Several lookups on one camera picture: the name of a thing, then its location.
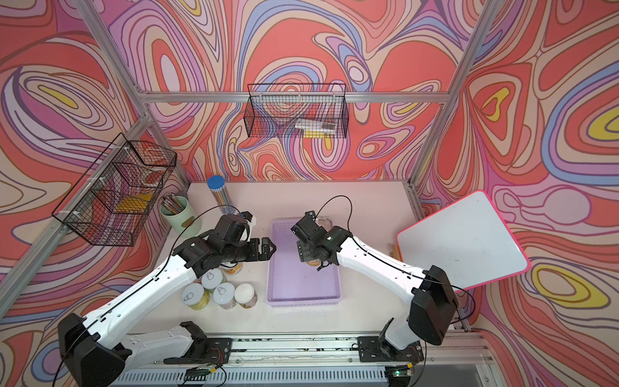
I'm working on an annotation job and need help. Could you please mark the aluminium rail front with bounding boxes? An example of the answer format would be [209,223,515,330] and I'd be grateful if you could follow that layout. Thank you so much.
[114,331,506,386]

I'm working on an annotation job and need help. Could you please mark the green cup with pencils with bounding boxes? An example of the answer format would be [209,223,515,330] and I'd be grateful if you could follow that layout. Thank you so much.
[159,193,201,238]

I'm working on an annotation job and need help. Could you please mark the black wire basket back wall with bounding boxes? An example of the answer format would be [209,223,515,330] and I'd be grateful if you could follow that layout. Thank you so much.
[243,82,349,139]

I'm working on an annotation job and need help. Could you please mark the items in back basket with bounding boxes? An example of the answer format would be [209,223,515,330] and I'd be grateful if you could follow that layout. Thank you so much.
[294,119,337,139]

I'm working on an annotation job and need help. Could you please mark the black wire basket left wall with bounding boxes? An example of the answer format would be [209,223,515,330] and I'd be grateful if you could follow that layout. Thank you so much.
[52,134,177,247]

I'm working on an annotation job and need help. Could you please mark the yellow label pull-tab can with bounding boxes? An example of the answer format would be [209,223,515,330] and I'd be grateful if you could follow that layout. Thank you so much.
[182,283,211,311]

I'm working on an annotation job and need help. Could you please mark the black wire basket wall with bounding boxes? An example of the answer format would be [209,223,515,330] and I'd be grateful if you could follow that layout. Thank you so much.
[243,82,349,139]
[52,134,177,247]

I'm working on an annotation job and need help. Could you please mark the wooden board stand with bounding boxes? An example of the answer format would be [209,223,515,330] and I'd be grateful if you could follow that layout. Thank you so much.
[390,245,401,261]

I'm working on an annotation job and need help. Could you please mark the clear tube blue lid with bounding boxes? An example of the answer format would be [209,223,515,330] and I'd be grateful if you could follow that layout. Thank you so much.
[207,175,237,214]

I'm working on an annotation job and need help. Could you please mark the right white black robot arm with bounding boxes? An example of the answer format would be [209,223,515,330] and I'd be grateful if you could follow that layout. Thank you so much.
[291,211,458,351]

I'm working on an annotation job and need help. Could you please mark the orange can plastic lid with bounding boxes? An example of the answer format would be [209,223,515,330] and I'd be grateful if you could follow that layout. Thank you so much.
[306,259,322,267]

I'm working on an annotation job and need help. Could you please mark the large blue label can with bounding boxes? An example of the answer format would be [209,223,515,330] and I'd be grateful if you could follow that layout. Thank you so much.
[315,217,333,232]

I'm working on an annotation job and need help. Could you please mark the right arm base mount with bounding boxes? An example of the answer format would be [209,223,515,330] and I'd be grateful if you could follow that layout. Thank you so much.
[351,318,425,365]

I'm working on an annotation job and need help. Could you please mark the can with white plastic lid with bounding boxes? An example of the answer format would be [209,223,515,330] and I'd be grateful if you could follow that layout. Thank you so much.
[235,283,257,309]

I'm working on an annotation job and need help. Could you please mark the white board pink frame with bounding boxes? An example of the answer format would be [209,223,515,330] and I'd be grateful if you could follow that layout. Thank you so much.
[397,191,531,290]

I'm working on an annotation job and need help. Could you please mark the orange label pull-tab can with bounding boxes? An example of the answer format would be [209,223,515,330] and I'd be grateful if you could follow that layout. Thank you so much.
[222,262,243,276]

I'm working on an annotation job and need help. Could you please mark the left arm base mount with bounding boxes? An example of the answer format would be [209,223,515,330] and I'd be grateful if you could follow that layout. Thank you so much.
[164,321,232,365]

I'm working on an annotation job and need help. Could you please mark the silver pull-tab can front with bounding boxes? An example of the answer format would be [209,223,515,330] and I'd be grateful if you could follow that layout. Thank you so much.
[212,282,237,310]

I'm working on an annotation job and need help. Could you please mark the purple plastic perforated basket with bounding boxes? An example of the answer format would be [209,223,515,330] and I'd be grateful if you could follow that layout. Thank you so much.
[266,219,342,307]

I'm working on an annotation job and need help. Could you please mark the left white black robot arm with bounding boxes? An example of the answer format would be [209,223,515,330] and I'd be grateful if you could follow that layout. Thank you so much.
[58,211,277,386]

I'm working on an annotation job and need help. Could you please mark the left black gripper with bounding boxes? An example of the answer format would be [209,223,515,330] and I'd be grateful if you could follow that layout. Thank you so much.
[221,234,278,264]

